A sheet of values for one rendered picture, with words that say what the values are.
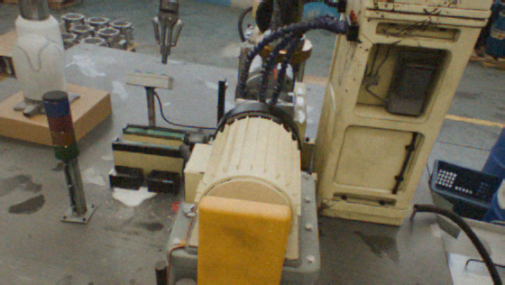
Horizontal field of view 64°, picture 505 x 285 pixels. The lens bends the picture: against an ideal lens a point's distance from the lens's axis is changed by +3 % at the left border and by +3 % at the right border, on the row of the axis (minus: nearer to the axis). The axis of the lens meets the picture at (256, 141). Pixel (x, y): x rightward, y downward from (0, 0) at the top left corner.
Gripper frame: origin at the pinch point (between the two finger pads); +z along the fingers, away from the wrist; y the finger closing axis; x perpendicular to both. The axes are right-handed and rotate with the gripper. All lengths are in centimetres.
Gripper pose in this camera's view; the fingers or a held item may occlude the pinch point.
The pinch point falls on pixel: (164, 55)
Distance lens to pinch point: 164.3
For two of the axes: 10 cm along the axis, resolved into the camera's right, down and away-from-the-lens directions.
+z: -1.2, 9.9, 0.9
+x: 0.2, -0.9, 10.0
